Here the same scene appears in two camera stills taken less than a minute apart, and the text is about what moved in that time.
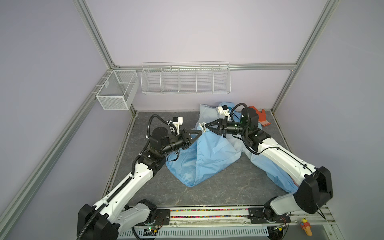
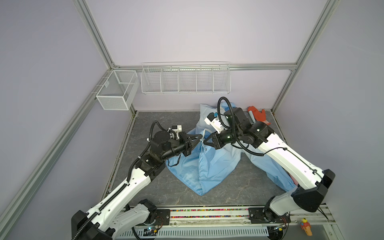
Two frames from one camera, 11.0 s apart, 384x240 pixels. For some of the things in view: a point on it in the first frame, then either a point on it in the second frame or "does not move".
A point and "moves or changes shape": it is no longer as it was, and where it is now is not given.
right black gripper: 223,127 -> 216,142
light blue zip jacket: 209,154 moves or changes shape
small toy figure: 306,226 does not move
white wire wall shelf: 186,78 does not move
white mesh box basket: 116,93 does not move
